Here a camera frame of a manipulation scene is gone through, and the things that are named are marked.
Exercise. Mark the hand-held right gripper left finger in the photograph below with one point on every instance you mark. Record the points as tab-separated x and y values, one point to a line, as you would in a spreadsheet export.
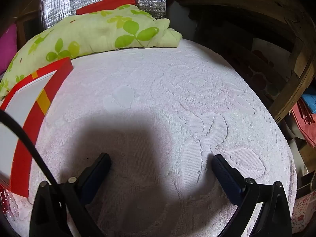
95	175

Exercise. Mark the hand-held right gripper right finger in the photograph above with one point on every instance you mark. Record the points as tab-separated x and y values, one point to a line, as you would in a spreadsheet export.
227	177

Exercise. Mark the red jewelry box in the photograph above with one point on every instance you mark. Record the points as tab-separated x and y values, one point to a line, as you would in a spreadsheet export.
23	163

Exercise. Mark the floral paper bag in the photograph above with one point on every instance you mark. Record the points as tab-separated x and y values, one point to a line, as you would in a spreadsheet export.
305	209

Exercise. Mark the white embossed towel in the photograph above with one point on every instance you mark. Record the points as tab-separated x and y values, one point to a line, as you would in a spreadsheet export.
160	91

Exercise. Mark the blue sheet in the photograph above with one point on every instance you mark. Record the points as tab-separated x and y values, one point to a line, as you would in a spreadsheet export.
311	100

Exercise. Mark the white red-printed board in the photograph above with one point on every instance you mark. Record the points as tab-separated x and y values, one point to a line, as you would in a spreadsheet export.
269	61

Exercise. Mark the green clover print pillow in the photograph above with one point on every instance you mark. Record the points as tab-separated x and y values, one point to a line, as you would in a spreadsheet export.
98	34

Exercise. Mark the magenta cushion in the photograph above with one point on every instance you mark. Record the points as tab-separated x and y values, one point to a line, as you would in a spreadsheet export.
7	47

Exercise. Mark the brown wooden chair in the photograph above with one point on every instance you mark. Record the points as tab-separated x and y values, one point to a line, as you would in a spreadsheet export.
24	24

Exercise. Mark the red cushion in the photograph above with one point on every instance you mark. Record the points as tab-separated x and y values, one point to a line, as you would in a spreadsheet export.
111	2

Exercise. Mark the dark wooden furniture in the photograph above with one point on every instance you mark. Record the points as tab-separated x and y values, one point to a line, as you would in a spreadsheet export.
246	0

